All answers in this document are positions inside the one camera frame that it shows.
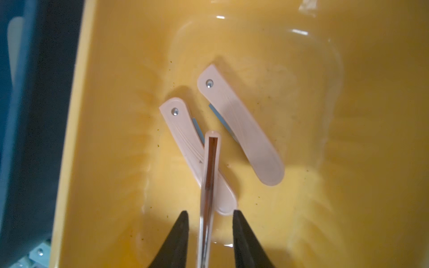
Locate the pink knife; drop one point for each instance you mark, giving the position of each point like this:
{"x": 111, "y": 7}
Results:
{"x": 188, "y": 138}
{"x": 260, "y": 152}
{"x": 208, "y": 196}

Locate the dark teal storage box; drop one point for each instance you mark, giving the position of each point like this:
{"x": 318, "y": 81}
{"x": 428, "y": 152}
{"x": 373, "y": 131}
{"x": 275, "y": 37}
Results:
{"x": 39, "y": 43}

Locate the yellow storage box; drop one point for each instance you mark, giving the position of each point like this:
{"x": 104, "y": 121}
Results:
{"x": 340, "y": 88}

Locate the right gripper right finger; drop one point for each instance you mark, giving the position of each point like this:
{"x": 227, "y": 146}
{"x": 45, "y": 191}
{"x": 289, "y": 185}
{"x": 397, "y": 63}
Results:
{"x": 248, "y": 251}

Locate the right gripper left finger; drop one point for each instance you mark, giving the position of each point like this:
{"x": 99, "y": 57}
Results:
{"x": 173, "y": 252}

